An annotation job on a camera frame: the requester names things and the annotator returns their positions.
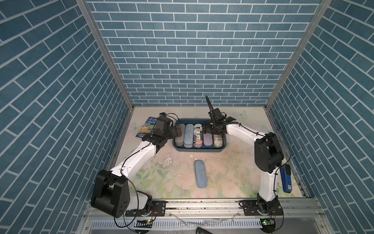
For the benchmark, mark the dark grey glasses case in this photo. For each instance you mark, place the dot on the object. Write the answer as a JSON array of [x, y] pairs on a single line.
[[180, 136]]

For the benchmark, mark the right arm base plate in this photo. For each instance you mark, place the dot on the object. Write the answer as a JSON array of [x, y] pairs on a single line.
[[255, 207]]

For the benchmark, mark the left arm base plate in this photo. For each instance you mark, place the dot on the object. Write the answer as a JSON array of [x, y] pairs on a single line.
[[156, 208]]

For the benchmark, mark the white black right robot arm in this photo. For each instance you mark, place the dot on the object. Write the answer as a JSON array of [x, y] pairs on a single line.
[[268, 154]]

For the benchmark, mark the teal plastic storage box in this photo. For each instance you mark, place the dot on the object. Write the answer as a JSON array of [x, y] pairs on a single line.
[[205, 149]]

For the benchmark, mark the blue paperback book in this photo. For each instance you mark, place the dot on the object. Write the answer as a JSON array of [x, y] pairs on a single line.
[[147, 127]]

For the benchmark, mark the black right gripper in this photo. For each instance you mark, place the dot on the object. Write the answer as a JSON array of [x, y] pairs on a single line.
[[206, 128]]

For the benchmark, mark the newspaper flag print glasses case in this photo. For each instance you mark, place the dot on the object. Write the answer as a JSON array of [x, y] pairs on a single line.
[[198, 135]]

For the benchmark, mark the aluminium mounting rail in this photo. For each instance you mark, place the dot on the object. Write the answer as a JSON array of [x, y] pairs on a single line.
[[236, 208]]

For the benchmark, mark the world map glasses case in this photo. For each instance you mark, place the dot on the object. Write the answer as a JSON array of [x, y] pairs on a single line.
[[218, 141]]

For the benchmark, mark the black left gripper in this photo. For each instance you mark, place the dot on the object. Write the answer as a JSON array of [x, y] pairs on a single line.
[[174, 134]]

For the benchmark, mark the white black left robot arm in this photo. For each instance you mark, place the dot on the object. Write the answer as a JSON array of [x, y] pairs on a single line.
[[111, 192]]

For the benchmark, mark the lilac glasses case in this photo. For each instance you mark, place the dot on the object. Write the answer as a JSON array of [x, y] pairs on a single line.
[[207, 140]]

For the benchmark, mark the light blue glasses case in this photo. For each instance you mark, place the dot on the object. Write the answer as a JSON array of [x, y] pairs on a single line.
[[200, 174], [189, 136]]

